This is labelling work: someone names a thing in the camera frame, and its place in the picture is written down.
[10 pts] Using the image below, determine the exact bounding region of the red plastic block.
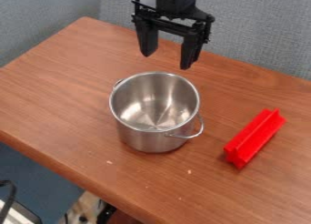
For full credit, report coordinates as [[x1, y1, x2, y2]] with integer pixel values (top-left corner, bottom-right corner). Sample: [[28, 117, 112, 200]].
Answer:
[[222, 108, 285, 169]]

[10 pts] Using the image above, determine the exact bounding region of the stainless steel metal pot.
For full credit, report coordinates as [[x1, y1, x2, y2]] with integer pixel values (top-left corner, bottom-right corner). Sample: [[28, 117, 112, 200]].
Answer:
[[109, 71, 205, 153]]

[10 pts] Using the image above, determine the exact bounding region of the wooden table leg base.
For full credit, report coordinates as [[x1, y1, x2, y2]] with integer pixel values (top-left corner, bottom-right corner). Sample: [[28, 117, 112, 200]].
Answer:
[[57, 191, 116, 224]]

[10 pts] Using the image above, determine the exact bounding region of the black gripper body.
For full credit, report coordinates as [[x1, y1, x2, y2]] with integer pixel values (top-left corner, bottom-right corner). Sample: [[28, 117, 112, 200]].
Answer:
[[129, 0, 216, 44]]

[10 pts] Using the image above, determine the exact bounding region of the grey device under table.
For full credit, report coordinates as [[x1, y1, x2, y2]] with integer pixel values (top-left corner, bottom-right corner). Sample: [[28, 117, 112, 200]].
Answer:
[[0, 201, 42, 224]]

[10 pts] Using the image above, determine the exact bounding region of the black cable loop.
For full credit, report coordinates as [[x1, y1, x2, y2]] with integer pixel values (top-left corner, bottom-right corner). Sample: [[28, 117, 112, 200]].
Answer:
[[0, 179, 18, 224]]

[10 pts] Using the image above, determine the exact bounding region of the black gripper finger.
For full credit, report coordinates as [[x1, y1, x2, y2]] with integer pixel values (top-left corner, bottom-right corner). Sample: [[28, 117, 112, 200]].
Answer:
[[180, 31, 201, 70], [133, 15, 157, 56]]

